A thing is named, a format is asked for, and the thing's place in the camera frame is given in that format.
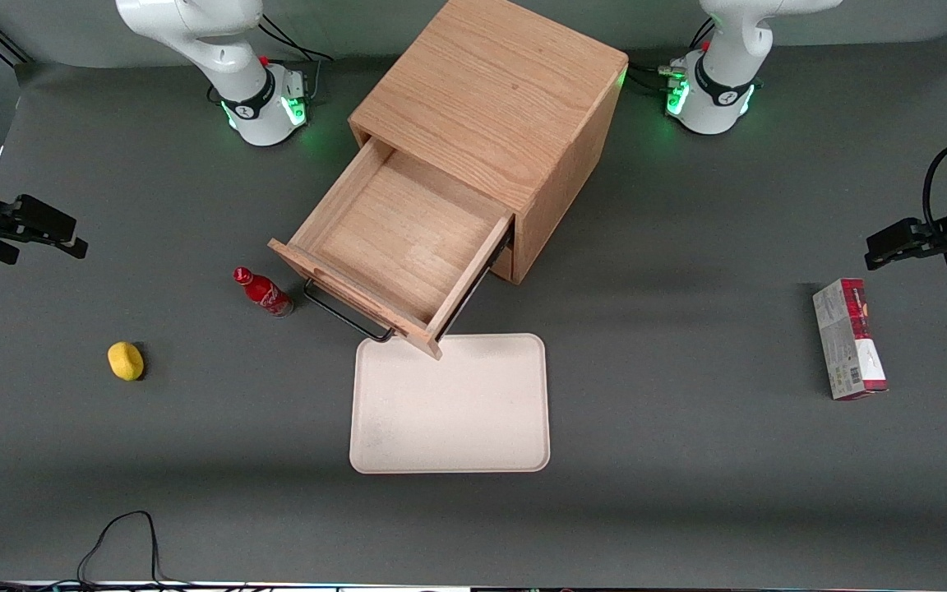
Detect black looped floor cable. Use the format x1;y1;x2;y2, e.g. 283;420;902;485
71;511;195;590

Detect black metal drawer handle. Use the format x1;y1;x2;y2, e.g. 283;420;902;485
303;280;396;343

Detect red soda bottle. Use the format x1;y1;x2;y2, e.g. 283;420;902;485
233;266;295;318

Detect black base cables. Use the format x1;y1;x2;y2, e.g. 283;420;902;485
258;14;335;99
628;16;717;95

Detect red plaid carton box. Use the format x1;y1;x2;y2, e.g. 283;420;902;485
812;278;889;401

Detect yellow lemon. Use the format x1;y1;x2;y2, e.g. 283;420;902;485
108;342;146;382

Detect wooden drawer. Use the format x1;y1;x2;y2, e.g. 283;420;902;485
268;137;515;361

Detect wooden drawer cabinet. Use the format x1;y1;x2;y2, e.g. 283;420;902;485
349;0;629;285

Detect cream plastic tray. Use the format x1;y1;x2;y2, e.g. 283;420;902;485
349;333;551;474

